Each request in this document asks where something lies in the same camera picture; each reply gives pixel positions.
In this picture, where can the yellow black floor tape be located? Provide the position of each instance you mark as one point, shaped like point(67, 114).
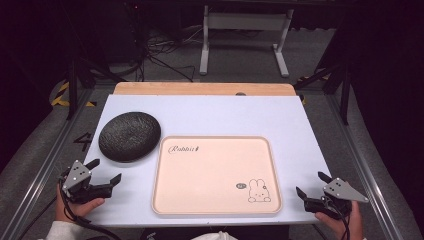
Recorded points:
point(61, 95)

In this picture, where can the person's left hand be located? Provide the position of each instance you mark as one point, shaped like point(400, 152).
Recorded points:
point(80, 210)

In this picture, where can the person's white clothing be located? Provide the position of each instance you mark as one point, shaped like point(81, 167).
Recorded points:
point(213, 236)

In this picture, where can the white board mat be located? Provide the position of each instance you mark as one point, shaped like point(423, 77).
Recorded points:
point(213, 116)

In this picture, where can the black round textured plate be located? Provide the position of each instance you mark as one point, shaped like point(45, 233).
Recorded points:
point(130, 136)

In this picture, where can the dark round table grommet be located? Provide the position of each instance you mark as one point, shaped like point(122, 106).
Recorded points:
point(240, 94)

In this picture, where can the person's right hand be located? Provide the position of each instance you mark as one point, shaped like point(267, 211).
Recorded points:
point(336, 225)

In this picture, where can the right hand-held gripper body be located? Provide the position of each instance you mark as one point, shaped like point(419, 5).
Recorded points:
point(343, 191)

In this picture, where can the pink tray with rabbit print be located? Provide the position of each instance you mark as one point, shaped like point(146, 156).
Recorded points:
point(216, 175)

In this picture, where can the aluminium frame rail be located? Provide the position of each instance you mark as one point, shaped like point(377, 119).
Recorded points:
point(46, 166)
point(363, 166)

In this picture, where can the black tripod stand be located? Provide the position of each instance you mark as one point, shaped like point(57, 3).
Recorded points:
point(343, 86)
point(75, 83)

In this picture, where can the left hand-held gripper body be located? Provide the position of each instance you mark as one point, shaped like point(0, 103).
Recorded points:
point(77, 175)

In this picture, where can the white metal stand frame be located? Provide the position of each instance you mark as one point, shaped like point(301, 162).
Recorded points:
point(246, 21)

